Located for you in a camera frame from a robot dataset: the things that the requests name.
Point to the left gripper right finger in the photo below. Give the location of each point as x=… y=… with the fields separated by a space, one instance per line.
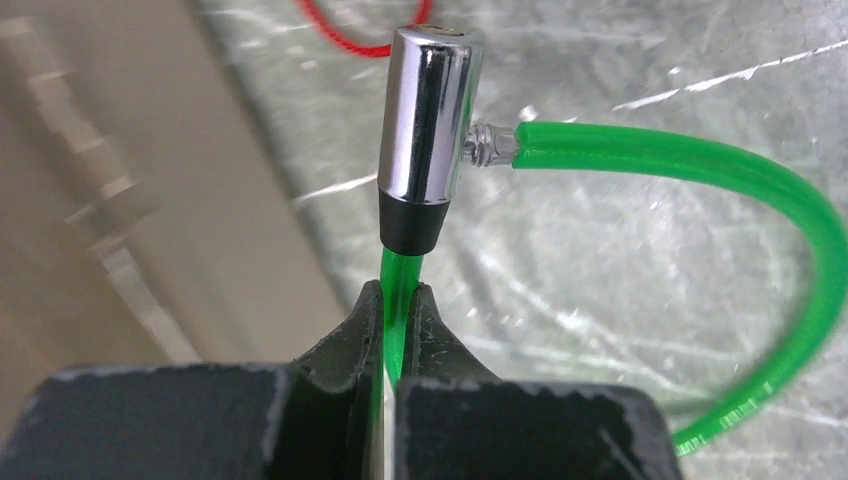
x=455 y=419

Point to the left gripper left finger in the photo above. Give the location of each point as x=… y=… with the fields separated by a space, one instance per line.
x=315 y=417

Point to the green cable lock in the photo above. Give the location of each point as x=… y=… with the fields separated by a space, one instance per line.
x=678 y=288

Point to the brown translucent tool box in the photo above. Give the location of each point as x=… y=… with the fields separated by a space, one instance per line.
x=142 y=221

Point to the red cable lock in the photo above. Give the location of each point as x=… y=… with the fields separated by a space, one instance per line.
x=362 y=29

